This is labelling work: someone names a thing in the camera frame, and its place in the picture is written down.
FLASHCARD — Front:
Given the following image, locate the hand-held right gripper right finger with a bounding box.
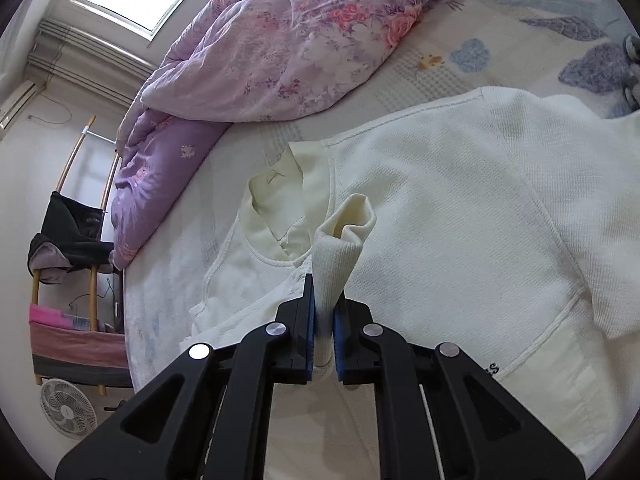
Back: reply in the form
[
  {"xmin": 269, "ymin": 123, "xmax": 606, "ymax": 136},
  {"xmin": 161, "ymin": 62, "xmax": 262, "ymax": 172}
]
[{"xmin": 332, "ymin": 296, "xmax": 586, "ymax": 480}]

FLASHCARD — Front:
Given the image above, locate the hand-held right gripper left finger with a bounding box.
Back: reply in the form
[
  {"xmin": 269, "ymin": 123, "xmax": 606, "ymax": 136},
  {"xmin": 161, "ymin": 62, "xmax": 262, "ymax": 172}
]
[{"xmin": 55, "ymin": 274, "xmax": 317, "ymax": 480}]

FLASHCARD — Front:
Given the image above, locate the white knit sweater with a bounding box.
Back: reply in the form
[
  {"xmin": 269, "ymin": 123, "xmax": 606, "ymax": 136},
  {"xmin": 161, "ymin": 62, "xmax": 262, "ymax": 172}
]
[{"xmin": 179, "ymin": 86, "xmax": 640, "ymax": 480}]

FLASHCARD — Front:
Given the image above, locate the wooden clothes rack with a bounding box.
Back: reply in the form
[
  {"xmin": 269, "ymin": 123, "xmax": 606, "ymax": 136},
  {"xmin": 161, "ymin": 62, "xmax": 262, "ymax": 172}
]
[
  {"xmin": 31, "ymin": 260, "xmax": 108, "ymax": 396},
  {"xmin": 56, "ymin": 115, "xmax": 122, "ymax": 211}
]

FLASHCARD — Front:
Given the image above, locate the printed bed sheet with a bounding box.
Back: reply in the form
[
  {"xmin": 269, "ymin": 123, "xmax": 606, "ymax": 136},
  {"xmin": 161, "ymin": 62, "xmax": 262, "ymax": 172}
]
[{"xmin": 122, "ymin": 0, "xmax": 640, "ymax": 401}]

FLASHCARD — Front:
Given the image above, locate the pink striped cloth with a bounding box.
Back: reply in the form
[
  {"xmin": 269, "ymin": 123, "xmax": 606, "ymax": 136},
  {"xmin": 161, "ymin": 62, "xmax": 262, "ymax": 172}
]
[{"xmin": 29, "ymin": 304, "xmax": 132, "ymax": 386}]

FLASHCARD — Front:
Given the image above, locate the white floor fan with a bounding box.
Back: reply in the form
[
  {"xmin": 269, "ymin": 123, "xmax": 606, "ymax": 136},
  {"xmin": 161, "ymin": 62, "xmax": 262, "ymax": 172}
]
[{"xmin": 40, "ymin": 379, "xmax": 97, "ymax": 441}]

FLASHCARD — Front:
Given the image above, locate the black garment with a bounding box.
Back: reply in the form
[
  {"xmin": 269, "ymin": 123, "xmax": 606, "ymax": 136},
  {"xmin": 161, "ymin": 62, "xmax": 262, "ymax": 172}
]
[{"xmin": 28, "ymin": 192, "xmax": 116, "ymax": 273}]

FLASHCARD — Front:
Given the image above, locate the purple floral quilt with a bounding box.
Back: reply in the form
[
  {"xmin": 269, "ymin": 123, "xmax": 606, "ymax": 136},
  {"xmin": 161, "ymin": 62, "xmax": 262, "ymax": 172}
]
[{"xmin": 111, "ymin": 0, "xmax": 476, "ymax": 271}]

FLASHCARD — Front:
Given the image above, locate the white air conditioner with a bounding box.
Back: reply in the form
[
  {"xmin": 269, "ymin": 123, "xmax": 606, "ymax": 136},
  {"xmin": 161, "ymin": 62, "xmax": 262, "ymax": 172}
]
[{"xmin": 0, "ymin": 80, "xmax": 38, "ymax": 131}]

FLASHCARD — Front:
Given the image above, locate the grey plush item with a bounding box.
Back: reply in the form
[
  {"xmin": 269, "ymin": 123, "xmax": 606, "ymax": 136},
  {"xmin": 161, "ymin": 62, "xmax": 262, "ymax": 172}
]
[{"xmin": 621, "ymin": 35, "xmax": 640, "ymax": 116}]

